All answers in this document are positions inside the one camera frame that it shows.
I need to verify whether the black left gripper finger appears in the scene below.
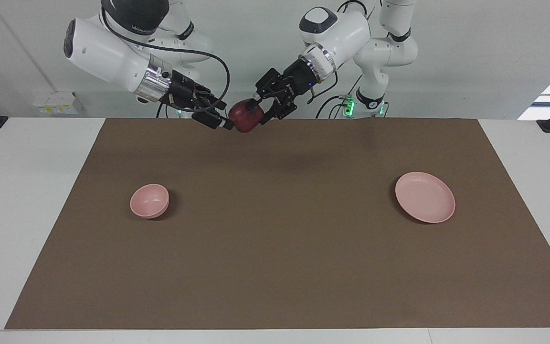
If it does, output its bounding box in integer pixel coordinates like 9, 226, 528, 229
260, 93, 298, 126
254, 68, 285, 103

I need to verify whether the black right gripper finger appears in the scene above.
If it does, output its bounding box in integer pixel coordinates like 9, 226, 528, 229
191, 109, 235, 131
198, 87, 230, 111

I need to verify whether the dark red apple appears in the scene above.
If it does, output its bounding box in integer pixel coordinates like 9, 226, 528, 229
228, 99, 265, 134

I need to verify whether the pink bowl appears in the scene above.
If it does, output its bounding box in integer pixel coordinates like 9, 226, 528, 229
129, 183, 170, 220

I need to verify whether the pink plate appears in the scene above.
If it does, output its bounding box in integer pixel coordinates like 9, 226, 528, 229
395, 172, 456, 224

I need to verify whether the brown table mat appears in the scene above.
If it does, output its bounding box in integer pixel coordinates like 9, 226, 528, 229
4, 118, 550, 330

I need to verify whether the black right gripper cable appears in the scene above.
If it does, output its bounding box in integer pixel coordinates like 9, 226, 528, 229
101, 7, 232, 107

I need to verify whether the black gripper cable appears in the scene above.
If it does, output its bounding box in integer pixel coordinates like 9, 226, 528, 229
101, 7, 232, 107
307, 0, 376, 104

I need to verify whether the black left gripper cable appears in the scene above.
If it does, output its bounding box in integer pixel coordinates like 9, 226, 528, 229
307, 0, 376, 104

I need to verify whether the white wall socket box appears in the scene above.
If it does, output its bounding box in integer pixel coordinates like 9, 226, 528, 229
33, 92, 79, 115

